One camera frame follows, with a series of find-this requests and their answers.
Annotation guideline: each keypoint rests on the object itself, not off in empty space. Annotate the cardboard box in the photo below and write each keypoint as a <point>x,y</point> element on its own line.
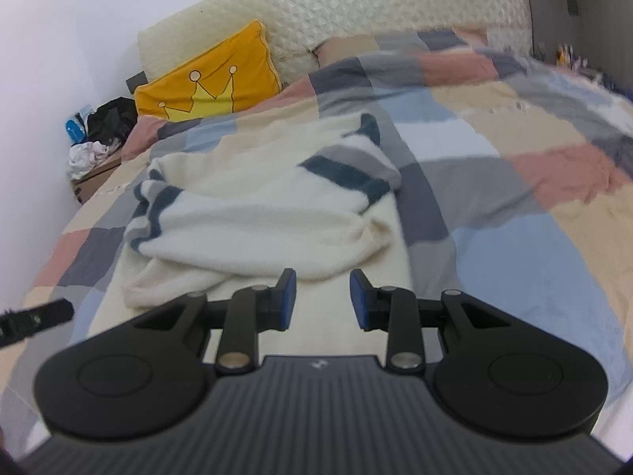
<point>94,183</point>

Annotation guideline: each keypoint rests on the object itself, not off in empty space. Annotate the cream striped sweater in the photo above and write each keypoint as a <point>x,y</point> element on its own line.
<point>257,208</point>

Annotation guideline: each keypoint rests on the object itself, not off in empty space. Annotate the yellow crown pillow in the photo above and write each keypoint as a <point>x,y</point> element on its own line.
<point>237,44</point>

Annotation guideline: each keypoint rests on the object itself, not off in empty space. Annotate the grey wall switch plate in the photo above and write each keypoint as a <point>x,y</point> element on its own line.
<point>136,82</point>

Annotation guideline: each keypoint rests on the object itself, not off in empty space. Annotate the dark cabinet switch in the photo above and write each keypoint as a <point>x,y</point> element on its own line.
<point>572,6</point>

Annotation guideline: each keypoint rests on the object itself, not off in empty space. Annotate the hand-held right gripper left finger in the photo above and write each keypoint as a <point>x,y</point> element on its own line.
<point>288,302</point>

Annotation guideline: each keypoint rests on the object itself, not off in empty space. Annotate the black crumpled clothes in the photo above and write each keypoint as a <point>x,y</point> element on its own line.
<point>111,118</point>

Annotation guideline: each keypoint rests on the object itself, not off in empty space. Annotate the blue plastic bottle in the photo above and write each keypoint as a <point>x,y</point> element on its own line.
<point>74,131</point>

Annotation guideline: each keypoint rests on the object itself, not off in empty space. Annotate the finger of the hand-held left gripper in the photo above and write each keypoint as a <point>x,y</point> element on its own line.
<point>39,315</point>

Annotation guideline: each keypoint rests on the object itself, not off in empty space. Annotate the cream pillow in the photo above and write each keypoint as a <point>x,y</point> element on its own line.
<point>296,67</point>

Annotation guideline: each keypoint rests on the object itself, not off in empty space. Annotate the patchwork checked quilt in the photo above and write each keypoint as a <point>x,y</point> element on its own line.
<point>494,257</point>

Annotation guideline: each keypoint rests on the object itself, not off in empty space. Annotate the white crumpled clothes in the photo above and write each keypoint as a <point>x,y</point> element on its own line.
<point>84,156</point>

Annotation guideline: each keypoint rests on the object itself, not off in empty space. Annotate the row of small bottles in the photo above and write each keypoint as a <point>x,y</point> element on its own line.
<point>568,55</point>

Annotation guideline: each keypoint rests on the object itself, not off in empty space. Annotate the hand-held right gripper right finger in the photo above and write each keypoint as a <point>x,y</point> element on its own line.
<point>357,302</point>

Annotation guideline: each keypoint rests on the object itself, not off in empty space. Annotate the cream quilted headboard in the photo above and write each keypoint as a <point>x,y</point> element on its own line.
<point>371,0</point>

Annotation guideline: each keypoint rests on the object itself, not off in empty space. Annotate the beige pillow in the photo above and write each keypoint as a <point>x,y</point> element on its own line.
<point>341,49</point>

